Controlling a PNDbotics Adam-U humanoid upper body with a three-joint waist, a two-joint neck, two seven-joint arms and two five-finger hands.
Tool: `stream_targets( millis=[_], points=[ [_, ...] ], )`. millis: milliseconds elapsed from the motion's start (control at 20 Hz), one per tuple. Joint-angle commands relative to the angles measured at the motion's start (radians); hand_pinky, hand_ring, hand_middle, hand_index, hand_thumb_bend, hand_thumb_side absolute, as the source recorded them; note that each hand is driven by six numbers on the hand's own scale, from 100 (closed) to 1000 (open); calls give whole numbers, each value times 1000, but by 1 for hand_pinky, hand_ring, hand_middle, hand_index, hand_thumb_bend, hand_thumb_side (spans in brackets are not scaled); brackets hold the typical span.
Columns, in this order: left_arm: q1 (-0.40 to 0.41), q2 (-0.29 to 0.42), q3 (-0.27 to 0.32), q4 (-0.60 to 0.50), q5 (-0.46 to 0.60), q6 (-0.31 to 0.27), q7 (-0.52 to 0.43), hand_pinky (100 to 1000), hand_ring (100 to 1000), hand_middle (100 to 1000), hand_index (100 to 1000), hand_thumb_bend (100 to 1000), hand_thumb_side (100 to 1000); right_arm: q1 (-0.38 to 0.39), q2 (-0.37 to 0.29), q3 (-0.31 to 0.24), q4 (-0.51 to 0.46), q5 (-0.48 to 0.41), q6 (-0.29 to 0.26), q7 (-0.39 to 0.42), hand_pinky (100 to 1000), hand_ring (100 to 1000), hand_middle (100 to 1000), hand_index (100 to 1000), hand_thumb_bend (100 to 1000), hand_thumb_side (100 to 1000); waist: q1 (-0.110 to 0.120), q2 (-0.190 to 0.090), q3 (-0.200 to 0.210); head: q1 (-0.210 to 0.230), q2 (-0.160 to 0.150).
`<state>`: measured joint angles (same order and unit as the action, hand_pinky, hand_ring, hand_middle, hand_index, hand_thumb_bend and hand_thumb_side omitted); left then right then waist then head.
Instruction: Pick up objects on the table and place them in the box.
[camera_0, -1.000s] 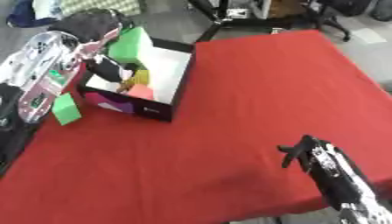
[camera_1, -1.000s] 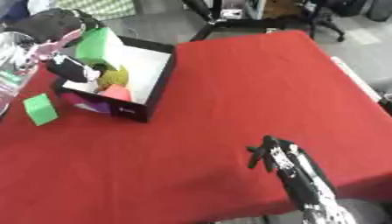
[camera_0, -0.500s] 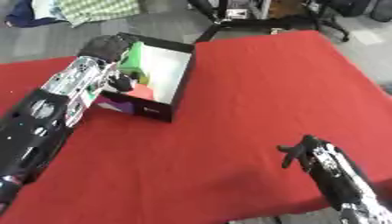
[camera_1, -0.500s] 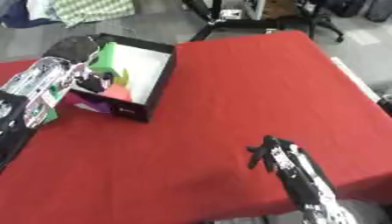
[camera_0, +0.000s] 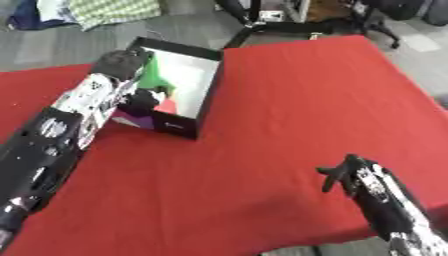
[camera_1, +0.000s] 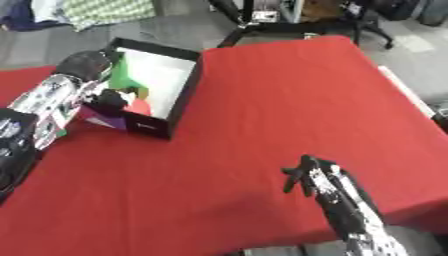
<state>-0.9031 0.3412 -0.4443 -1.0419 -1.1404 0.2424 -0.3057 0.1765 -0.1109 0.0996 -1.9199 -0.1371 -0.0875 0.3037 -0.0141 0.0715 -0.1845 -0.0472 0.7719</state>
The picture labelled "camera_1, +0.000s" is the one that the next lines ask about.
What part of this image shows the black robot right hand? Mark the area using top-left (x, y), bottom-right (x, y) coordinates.
top-left (280, 154), bottom-right (356, 203)

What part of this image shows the green block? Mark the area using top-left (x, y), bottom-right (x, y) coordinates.
top-left (106, 52), bottom-right (149, 92)

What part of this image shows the dark blue cloth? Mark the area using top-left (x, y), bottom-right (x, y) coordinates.
top-left (0, 0), bottom-right (67, 33)

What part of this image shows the dark bag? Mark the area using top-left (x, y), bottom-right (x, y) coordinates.
top-left (372, 0), bottom-right (448, 28)

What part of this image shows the yellow block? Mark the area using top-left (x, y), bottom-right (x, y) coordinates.
top-left (133, 85), bottom-right (153, 101)

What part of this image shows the red block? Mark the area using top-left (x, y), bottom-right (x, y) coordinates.
top-left (124, 98), bottom-right (156, 117)

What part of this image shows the green white checked cloth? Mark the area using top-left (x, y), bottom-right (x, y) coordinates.
top-left (59, 0), bottom-right (160, 33)

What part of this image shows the purple block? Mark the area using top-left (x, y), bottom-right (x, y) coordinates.
top-left (77, 105), bottom-right (130, 132)

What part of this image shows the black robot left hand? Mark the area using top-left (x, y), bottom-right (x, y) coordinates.
top-left (54, 49), bottom-right (140, 117)

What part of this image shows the black stand frame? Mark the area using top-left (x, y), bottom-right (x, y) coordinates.
top-left (206, 0), bottom-right (352, 50)

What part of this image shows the black box white inside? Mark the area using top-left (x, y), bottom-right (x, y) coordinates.
top-left (103, 37), bottom-right (205, 141)

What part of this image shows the white board strip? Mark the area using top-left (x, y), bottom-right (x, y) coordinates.
top-left (376, 64), bottom-right (438, 120)

